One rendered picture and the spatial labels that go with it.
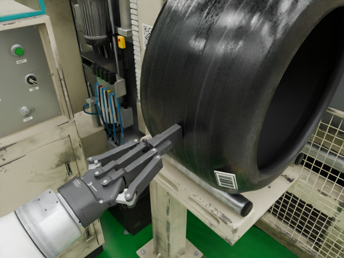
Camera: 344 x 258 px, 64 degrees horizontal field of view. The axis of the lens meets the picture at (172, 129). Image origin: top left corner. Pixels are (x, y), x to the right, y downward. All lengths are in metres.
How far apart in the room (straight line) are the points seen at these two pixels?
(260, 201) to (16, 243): 0.68
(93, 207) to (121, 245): 1.32
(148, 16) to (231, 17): 0.39
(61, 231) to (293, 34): 0.45
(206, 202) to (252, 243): 1.03
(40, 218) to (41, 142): 0.68
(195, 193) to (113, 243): 1.03
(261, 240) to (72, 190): 1.49
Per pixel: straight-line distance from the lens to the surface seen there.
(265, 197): 0.92
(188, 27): 0.52
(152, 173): 0.47
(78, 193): 0.43
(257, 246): 1.79
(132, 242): 1.75
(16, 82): 1.03
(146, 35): 0.86
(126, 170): 0.46
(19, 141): 1.06
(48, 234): 0.42
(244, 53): 0.45
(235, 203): 0.74
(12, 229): 0.43
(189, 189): 0.82
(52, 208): 0.43
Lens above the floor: 1.47
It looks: 36 degrees down
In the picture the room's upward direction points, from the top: straight up
